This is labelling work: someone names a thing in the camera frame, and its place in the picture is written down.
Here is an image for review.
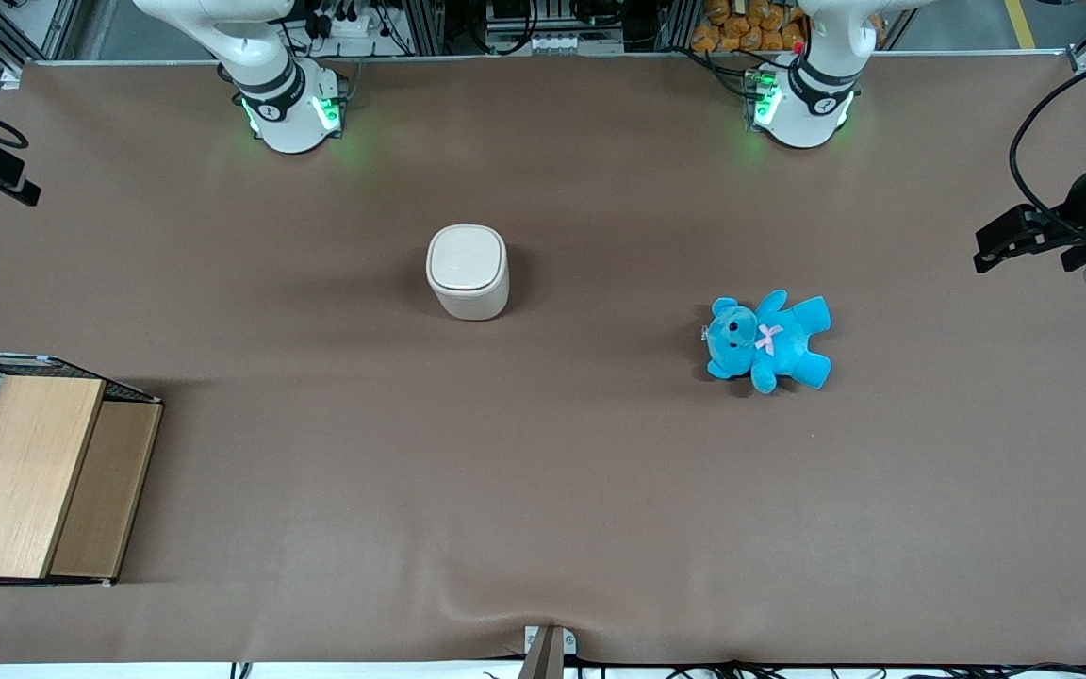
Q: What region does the light wooden shelf board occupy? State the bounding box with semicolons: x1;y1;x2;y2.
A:
0;374;107;580

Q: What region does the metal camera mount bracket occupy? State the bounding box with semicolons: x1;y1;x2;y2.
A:
517;625;578;679

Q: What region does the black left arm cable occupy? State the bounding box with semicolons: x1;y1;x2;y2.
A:
1009;47;1086;237

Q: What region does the dark wooden shelf board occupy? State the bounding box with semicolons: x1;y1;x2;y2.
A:
48;400;164;580

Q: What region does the brown table mat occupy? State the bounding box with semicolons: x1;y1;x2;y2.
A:
0;55;1086;666

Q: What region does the white power strip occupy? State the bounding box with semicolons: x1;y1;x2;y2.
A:
321;9;376;41

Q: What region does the orange plush toys pile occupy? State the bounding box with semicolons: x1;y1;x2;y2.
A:
689;0;886;55

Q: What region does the white lidded trash can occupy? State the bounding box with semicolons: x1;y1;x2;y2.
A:
425;224;511;322

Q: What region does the blue teddy bear plush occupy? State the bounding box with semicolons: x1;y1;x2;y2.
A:
701;289;833;395

